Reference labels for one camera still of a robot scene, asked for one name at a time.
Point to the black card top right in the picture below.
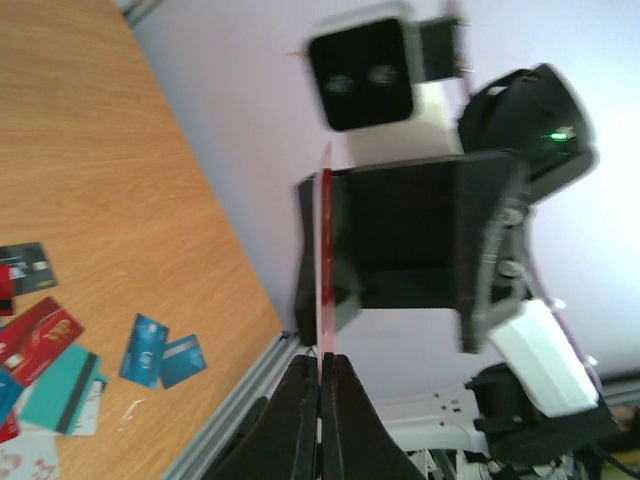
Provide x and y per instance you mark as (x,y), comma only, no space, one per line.
(30,267)

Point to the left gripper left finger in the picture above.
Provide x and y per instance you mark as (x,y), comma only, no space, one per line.
(282,444)

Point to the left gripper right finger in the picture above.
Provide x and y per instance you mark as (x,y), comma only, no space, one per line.
(354,442)

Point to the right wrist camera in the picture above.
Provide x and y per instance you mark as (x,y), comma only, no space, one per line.
(366,64)

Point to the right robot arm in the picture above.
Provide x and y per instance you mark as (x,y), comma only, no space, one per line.
(523,137)

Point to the red VIP card centre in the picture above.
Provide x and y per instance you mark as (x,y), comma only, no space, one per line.
(36,338)

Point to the white card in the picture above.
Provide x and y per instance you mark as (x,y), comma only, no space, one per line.
(29,458)

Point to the blue card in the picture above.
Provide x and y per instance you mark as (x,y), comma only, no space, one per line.
(182,359)
(143,356)

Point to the red card bottom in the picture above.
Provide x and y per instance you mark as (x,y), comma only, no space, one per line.
(323,256)

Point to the blue card far right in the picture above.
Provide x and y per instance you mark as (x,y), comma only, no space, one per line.
(182,359)

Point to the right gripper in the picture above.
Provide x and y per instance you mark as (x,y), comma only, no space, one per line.
(430,234)

